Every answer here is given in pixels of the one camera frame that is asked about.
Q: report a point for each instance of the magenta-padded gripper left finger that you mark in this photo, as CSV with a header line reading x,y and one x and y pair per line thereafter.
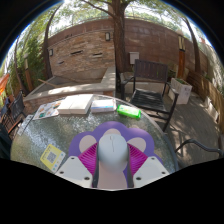
x,y
75,170

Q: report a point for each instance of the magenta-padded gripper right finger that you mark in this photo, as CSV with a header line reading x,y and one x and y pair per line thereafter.
x,y
151,170

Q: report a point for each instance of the white computer mouse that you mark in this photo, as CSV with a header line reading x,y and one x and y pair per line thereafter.
x,y
112,153

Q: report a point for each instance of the purple paw-print mouse pad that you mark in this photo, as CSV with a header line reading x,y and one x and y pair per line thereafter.
x,y
113,127

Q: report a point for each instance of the yellow square card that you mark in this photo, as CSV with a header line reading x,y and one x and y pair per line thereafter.
x,y
52,157

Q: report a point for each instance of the black metal armchair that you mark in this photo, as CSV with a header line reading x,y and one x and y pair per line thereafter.
x,y
200,145

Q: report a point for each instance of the green packet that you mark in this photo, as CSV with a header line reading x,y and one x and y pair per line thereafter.
x,y
129,111

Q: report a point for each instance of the large white book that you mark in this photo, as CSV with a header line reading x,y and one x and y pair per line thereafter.
x,y
76,104

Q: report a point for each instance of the black-and-white printed leaflet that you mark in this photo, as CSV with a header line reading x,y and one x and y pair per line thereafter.
x,y
25,125

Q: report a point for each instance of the small white book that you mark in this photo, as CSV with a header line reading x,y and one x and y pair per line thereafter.
x,y
103,106

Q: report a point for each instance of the brown slatted chair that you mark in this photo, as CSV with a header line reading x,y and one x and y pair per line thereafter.
x,y
150,100

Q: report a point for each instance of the stone water basin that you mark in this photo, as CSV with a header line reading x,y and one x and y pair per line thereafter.
x,y
70,90

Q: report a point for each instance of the white planter box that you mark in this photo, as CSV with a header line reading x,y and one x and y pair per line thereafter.
x,y
181,91

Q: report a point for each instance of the black mesh chair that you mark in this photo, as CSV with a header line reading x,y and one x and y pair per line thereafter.
x,y
16,108

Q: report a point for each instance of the orange umbrella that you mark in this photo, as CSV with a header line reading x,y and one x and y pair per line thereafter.
x,y
3,83

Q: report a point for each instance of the grey electrical box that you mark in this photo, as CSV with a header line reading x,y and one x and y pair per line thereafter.
x,y
134,58

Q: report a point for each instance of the thin leaning tree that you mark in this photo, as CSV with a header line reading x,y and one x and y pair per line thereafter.
x,y
46,53

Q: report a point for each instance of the thin tree by fence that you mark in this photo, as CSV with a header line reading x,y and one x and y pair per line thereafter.
x,y
196,53

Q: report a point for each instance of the large forked tree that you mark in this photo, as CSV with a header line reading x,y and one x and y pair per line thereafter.
x,y
119,40

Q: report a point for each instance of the wooden lamp post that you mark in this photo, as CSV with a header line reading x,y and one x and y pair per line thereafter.
x,y
28,76
181,60

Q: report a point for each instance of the black wall lamp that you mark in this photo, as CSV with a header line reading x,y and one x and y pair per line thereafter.
x,y
108,36
51,52

